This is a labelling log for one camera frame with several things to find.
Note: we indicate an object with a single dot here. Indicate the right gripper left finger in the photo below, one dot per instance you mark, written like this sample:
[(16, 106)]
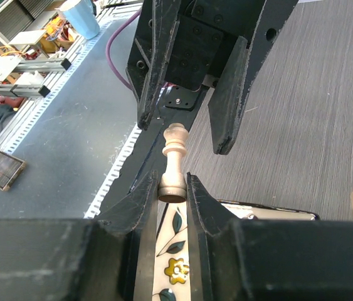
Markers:
[(110, 257)]

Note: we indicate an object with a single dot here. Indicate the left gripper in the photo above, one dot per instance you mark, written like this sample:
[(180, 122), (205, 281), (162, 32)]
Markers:
[(189, 44)]

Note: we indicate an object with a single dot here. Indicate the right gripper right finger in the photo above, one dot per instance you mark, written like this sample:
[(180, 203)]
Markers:
[(240, 259)]

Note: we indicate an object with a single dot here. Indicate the light pawn piece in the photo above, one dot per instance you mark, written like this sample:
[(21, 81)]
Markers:
[(172, 187)]

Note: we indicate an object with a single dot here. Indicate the floral square plate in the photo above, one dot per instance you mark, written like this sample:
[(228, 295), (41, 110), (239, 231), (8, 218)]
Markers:
[(171, 269)]

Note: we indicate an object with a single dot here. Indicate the blue paper cup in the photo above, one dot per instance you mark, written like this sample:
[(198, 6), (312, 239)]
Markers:
[(80, 14)]

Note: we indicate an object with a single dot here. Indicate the small solar panel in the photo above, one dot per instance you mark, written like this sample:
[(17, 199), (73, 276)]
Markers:
[(10, 168)]

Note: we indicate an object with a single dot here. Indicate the white slotted cable duct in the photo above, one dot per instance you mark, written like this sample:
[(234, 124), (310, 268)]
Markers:
[(73, 141)]

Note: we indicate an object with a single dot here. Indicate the aluminium frame rails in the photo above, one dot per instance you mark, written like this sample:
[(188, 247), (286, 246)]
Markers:
[(25, 78)]

